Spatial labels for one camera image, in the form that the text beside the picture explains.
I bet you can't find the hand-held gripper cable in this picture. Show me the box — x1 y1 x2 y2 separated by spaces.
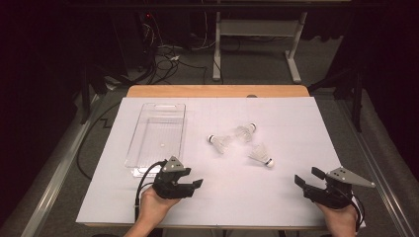
133 160 167 222
342 187 366 233

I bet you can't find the white table cover board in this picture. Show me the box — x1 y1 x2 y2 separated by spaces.
75 96 367 230

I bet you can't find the black floor cable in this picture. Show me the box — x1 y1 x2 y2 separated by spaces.
76 100 123 181

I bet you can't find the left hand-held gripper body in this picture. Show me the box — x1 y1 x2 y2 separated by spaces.
151 156 196 200

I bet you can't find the tangle of floor cables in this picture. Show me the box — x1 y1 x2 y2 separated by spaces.
141 13 211 85

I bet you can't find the right hand-held gripper cable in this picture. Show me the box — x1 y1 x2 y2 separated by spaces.
342 187 366 233

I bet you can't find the person's left hand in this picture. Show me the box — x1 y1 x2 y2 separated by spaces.
136 187 181 228

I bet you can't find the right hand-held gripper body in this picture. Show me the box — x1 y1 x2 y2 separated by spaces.
302 167 377 210

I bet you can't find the clear plastic container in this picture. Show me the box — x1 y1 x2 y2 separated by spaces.
124 102 187 180

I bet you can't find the white metal stand frame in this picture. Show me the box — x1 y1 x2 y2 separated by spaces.
211 11 309 84

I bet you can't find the black computer case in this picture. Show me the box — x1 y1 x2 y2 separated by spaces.
112 11 156 70

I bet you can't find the black metal stand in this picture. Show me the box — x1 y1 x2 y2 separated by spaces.
78 62 132 124
307 65 367 132

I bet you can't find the grey metal floor rail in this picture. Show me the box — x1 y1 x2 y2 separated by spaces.
335 98 419 237
21 93 100 237

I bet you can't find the white feather shuttlecock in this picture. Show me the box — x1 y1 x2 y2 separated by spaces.
234 122 258 144
248 143 275 169
207 133 233 155

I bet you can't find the left hand-held gripper cable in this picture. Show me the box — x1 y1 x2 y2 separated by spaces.
133 160 167 222

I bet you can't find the person's right hand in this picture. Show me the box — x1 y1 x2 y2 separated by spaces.
314 202 358 237

